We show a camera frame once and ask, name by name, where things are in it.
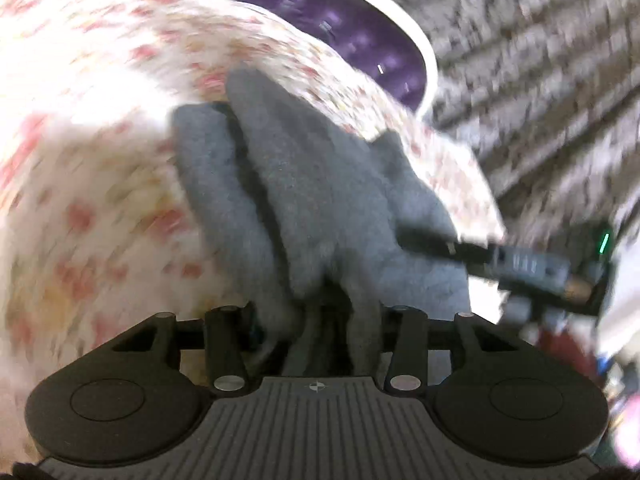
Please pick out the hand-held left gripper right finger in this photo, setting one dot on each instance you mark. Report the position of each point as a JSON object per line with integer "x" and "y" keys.
{"x": 412, "y": 342}

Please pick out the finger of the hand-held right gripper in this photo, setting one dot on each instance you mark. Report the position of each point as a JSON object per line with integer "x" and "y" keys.
{"x": 445, "y": 245}

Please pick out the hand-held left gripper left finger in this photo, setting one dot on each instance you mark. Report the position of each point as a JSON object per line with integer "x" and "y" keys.
{"x": 227, "y": 342}

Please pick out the grey knit sweater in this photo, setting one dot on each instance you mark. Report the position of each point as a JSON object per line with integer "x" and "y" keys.
{"x": 320, "y": 190}

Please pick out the dark red cloth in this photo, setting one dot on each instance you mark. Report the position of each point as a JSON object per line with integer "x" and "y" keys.
{"x": 565, "y": 355}

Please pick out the floral bed sheet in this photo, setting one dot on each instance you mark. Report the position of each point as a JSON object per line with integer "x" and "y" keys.
{"x": 100, "y": 170}

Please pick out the purple tufted headboard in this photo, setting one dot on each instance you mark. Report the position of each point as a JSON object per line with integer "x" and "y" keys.
{"x": 350, "y": 25}

